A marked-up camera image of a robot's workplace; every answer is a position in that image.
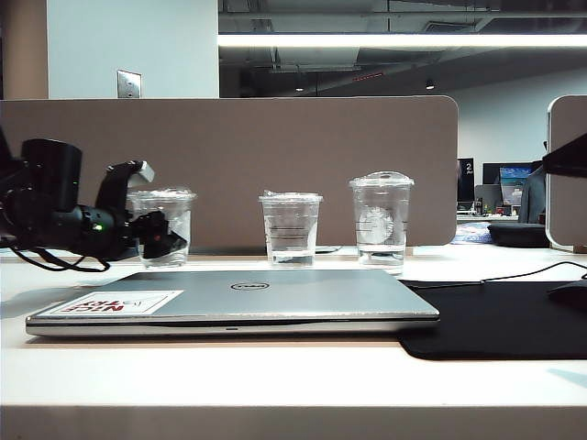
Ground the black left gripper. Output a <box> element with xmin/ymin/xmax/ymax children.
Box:
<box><xmin>83</xmin><ymin>204</ymin><xmax>190</xmax><ymax>259</ymax></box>

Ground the black mouse pad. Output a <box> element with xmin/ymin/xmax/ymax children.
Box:
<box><xmin>396</xmin><ymin>280</ymin><xmax>587</xmax><ymax>362</ymax></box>

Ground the blue patterned cloth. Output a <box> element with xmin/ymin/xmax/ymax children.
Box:
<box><xmin>456</xmin><ymin>223</ymin><xmax>494</xmax><ymax>245</ymax></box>

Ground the long white ceiling light strip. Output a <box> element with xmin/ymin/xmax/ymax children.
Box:
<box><xmin>217</xmin><ymin>33</ymin><xmax>587</xmax><ymax>49</ymax></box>

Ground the thin black mouse cable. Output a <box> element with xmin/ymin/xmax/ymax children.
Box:
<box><xmin>480</xmin><ymin>260</ymin><xmax>587</xmax><ymax>286</ymax></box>

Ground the black sign with white numeral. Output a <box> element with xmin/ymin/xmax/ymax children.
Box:
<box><xmin>457</xmin><ymin>158</ymin><xmax>476</xmax><ymax>203</ymax></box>

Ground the black wrist camera silver bracket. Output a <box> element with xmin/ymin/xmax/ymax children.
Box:
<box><xmin>94</xmin><ymin>159</ymin><xmax>158</xmax><ymax>217</ymax></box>

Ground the background computer monitor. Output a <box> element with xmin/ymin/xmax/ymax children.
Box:
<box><xmin>482</xmin><ymin>162</ymin><xmax>537</xmax><ymax>207</ymax></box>

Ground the black computer mouse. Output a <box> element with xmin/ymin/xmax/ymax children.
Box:
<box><xmin>548</xmin><ymin>280</ymin><xmax>587</xmax><ymax>315</ymax></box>

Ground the tall clear plastic cup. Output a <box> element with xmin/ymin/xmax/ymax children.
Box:
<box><xmin>348</xmin><ymin>170</ymin><xmax>415</xmax><ymax>268</ymax></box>

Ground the person in grey jacket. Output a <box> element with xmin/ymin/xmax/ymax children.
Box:
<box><xmin>517</xmin><ymin>171</ymin><xmax>548</xmax><ymax>224</ymax></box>

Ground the white red-lettered sticker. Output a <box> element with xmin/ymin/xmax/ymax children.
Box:
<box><xmin>48</xmin><ymin>290</ymin><xmax>184</xmax><ymax>316</ymax></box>

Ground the medium clear plastic cup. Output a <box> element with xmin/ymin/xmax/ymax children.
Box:
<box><xmin>258</xmin><ymin>190</ymin><xmax>325</xmax><ymax>269</ymax></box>

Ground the brown divider panel white trim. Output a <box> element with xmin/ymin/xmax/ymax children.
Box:
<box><xmin>546</xmin><ymin>94</ymin><xmax>587</xmax><ymax>253</ymax></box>

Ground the small clear plastic cup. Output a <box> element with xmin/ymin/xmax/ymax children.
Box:
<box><xmin>126</xmin><ymin>186</ymin><xmax>198</xmax><ymax>270</ymax></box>

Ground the metal wall switch plate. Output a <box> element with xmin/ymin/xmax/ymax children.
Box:
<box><xmin>116</xmin><ymin>69</ymin><xmax>142</xmax><ymax>99</ymax></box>

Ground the black round padded case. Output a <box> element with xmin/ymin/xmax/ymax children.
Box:
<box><xmin>486</xmin><ymin>222</ymin><xmax>550</xmax><ymax>249</ymax></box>

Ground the silver closed laptop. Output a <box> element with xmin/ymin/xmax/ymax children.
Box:
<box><xmin>26</xmin><ymin>269</ymin><xmax>440</xmax><ymax>339</ymax></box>

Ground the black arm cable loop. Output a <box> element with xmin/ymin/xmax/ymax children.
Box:
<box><xmin>8</xmin><ymin>244</ymin><xmax>112</xmax><ymax>273</ymax></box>

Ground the wide brown desk divider panel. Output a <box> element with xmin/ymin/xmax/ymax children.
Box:
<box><xmin>0</xmin><ymin>94</ymin><xmax>460</xmax><ymax>252</ymax></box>

